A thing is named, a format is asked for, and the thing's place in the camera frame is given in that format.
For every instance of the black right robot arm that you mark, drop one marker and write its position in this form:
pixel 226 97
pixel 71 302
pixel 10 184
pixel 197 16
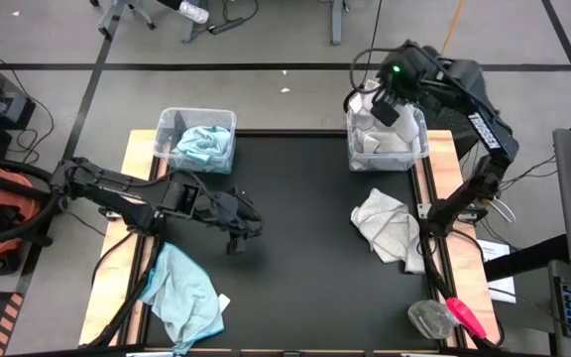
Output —
pixel 489 134

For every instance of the black aluminium frame strut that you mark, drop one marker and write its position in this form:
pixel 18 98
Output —
pixel 127 292
pixel 431 268

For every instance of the person's leg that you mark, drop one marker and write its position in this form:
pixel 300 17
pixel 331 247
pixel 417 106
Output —
pixel 169 4

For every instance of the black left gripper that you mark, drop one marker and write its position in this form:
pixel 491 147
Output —
pixel 236 213

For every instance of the black table frame rail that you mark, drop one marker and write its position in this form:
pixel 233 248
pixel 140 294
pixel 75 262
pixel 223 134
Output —
pixel 290 133

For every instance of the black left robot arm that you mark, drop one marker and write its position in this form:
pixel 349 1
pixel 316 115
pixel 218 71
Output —
pixel 117 193

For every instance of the person's shoe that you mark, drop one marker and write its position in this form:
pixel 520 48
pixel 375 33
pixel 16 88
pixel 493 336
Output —
pixel 194 12

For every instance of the grey desk leg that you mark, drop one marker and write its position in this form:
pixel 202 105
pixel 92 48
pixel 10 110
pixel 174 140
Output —
pixel 336 25

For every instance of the white paper sheet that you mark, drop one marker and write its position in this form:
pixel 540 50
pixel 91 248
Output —
pixel 501 295

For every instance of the wooden table side board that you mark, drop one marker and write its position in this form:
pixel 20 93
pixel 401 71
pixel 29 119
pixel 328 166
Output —
pixel 137 149
pixel 441 146

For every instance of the black desk beam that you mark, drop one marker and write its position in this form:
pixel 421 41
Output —
pixel 523 258

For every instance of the black power strip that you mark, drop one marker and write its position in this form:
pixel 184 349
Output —
pixel 226 26

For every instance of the grey desk foot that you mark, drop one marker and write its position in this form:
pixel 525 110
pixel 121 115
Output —
pixel 194 31

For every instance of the small white fabric label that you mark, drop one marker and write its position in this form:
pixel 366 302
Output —
pixel 224 302

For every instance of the grey metal mounting bracket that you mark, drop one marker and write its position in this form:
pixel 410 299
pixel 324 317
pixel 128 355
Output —
pixel 424 210

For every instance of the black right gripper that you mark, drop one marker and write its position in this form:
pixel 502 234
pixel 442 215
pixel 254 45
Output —
pixel 399 79

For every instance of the grey chair base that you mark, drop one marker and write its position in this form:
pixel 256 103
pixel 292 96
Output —
pixel 112 15

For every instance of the clear plastic storage bin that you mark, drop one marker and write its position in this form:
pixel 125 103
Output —
pixel 422 158
pixel 166 119

